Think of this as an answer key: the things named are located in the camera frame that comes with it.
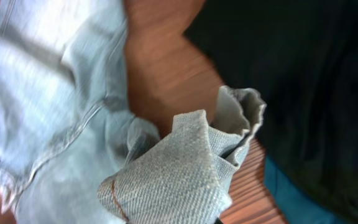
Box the light blue jeans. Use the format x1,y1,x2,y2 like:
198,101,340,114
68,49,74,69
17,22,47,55
0,0,265,223

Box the black garment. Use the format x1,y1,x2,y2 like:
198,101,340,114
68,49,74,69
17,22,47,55
184,0,358,223

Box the dark blue garment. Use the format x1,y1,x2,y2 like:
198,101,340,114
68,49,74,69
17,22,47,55
264,156,345,224

